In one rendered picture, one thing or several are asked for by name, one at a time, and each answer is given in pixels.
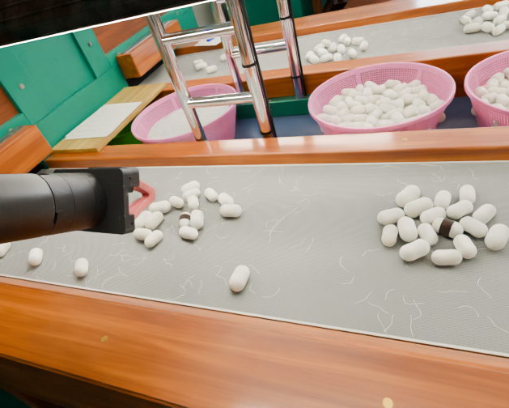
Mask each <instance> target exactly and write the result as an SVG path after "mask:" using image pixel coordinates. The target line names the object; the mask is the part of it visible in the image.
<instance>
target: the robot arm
mask: <svg viewBox="0 0 509 408"><path fill-rule="evenodd" d="M134 190H135V191H138V192H139V193H141V194H142V196H141V197H140V198H139V199H137V200H135V201H133V202H131V203H129V193H132V192H133V191H134ZM154 200H155V189H154V188H153V187H151V186H149V185H148V184H146V183H145V182H143V181H141V180H139V170H138V168H136V167H102V168H83V169H55V170H54V171H53V173H41V174H39V175H36V174H32V173H28V174H0V244H5V243H10V242H15V241H20V240H28V239H33V238H37V237H42V236H51V235H56V234H61V233H65V232H73V231H82V232H99V233H108V234H117V235H124V234H128V233H132V232H134V229H135V222H134V221H135V219H136V218H137V217H138V216H139V215H140V214H141V212H142V211H143V210H144V209H146V208H147V207H148V206H149V205H150V204H151V203H152V202H153V201H154Z"/></svg>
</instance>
